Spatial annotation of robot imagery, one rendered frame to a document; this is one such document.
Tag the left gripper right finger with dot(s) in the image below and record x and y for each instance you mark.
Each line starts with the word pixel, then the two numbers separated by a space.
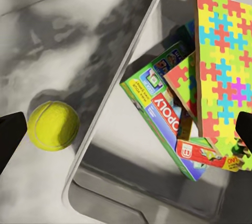
pixel 244 128

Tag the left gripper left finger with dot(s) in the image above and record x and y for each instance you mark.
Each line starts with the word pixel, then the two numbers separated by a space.
pixel 13 128

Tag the toy box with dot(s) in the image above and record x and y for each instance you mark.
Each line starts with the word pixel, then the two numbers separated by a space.
pixel 122 174

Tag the desk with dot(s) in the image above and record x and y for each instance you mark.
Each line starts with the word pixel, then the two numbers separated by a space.
pixel 57 50

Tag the tennis ball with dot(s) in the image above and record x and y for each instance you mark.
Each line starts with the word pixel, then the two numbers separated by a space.
pixel 53 126

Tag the jigsaw puzzle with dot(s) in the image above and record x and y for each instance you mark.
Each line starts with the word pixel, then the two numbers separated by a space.
pixel 223 48
pixel 182 79

